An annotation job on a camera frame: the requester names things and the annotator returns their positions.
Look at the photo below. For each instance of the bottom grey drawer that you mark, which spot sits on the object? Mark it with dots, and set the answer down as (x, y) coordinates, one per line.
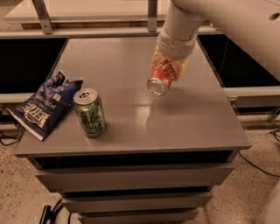
(135, 217)

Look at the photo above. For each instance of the metal bracket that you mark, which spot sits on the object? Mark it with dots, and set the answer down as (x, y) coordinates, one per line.
(45, 21)
(152, 15)

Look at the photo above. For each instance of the grey drawer cabinet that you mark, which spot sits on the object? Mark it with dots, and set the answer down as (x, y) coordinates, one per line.
(192, 124)

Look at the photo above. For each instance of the green soda can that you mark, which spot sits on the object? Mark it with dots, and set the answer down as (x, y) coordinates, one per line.
(88, 108)

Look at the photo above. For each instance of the left metal bracket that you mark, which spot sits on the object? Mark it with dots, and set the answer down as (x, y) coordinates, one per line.
(45, 21)

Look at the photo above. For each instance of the top grey drawer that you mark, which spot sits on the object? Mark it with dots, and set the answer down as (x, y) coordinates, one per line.
(111, 178)

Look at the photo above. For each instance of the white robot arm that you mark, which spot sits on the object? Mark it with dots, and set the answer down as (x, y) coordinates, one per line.
(254, 25)

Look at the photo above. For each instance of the grey drawer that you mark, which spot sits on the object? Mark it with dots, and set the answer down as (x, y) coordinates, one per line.
(111, 178)
(136, 202)
(135, 217)

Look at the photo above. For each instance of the blue chip bag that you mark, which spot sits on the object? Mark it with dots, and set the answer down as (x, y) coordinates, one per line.
(41, 112)

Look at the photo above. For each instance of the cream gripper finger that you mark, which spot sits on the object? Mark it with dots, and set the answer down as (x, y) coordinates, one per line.
(157, 58)
(179, 67)

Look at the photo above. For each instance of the red coke can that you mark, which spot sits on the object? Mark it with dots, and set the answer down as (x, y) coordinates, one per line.
(161, 78)

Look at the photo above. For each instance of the middle grey drawer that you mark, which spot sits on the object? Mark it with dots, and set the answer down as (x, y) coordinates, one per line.
(136, 202)

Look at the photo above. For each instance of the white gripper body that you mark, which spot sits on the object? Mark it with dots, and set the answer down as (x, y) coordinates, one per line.
(176, 47)

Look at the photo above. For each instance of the black device on floor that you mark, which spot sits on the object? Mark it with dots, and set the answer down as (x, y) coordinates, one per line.
(46, 216)

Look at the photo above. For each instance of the middle metal bracket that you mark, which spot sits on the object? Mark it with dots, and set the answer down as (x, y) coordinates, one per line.
(152, 15)

